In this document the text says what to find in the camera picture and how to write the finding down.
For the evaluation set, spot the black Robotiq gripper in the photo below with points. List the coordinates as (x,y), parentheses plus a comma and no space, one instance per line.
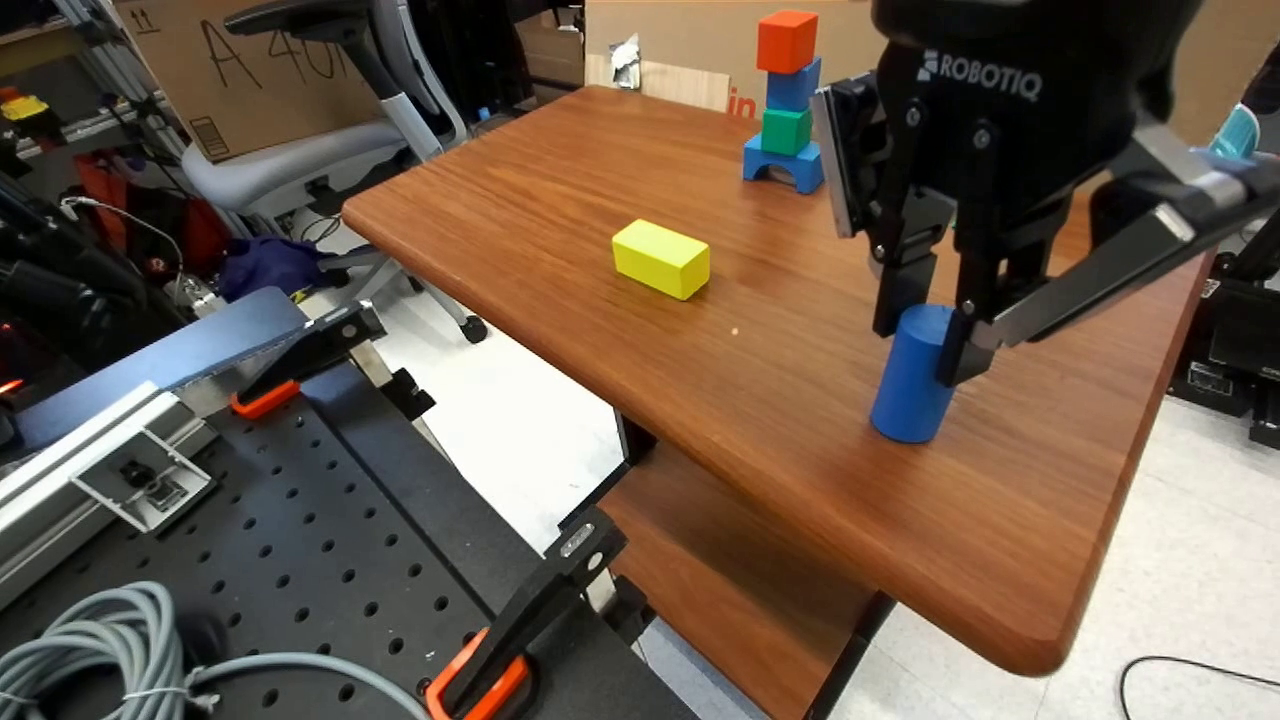
(1040,122)

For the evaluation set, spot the blue cylinder block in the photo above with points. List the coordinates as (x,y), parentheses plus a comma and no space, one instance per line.
(911,394)

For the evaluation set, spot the blue arch block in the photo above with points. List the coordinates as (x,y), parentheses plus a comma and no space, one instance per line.
(807,164)

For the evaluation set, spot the black grey metal bar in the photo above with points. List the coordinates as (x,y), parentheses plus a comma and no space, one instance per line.
(1134,240)

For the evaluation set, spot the green cube block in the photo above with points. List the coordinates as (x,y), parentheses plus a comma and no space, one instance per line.
(785,128)

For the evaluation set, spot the blue cube block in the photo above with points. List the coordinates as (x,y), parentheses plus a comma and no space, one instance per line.
(792,91)

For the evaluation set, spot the orange cube block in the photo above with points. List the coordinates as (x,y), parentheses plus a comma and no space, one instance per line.
(785,42)

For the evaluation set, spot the yellow rectangular block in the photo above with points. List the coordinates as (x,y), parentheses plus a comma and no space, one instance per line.
(660,259)

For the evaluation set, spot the black equipment stand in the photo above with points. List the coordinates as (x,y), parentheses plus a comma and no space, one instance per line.
(1233,344)

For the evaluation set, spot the small light wooden panel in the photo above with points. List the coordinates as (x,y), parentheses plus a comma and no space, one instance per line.
(686,87)

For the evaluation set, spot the crumpled white paper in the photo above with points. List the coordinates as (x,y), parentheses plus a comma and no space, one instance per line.
(624,61)

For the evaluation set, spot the black clamp with white label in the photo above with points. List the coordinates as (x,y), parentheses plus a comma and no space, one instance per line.
(534,613)

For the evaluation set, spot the purple cloth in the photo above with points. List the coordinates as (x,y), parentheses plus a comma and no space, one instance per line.
(272,267)

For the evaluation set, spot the white grey office chair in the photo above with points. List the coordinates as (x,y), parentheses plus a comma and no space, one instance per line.
(281,164)

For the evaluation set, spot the black perforated breadboard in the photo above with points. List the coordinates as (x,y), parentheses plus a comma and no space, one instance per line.
(334,574)

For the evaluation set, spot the cardboard box with black writing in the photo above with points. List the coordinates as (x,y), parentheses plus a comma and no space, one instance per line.
(252,66)

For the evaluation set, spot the blue grey flat panel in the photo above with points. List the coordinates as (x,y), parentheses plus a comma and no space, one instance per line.
(175,355)

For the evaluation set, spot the silver aluminium extrusion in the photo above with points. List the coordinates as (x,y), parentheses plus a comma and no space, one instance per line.
(92,474)

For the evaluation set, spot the yellow padded panel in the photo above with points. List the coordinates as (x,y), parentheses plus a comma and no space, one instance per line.
(21,111)

